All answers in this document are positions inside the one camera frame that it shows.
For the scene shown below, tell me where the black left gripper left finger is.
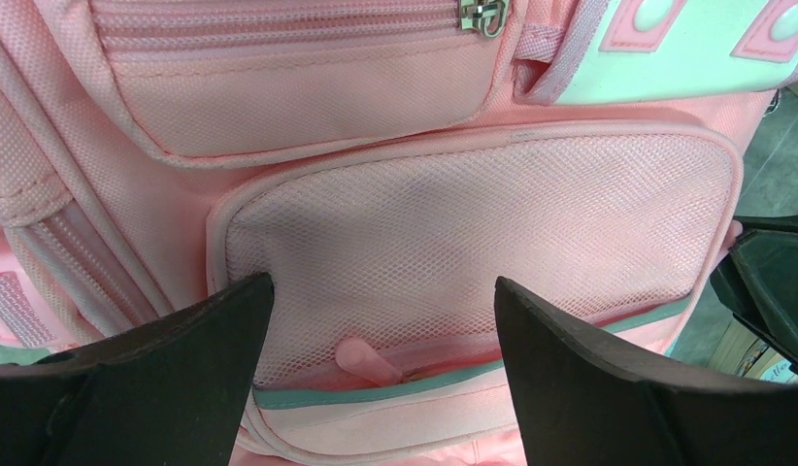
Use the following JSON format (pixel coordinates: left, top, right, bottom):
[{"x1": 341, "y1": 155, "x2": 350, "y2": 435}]
[{"x1": 0, "y1": 274, "x2": 274, "y2": 465}]

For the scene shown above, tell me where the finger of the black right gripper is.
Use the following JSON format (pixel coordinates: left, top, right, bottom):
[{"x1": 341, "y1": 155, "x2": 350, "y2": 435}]
[{"x1": 710, "y1": 215, "x2": 798, "y2": 375}]

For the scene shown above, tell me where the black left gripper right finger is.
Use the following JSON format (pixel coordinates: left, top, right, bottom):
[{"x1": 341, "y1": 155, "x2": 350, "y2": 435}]
[{"x1": 494, "y1": 277, "x2": 798, "y2": 465}]

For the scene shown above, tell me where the pink school backpack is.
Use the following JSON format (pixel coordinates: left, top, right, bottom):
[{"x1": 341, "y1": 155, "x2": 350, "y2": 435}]
[{"x1": 0, "y1": 1, "x2": 798, "y2": 465}]

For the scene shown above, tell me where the blue orange book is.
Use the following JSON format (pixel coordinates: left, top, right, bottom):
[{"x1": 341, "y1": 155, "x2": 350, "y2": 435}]
[{"x1": 707, "y1": 320, "x2": 798, "y2": 383}]

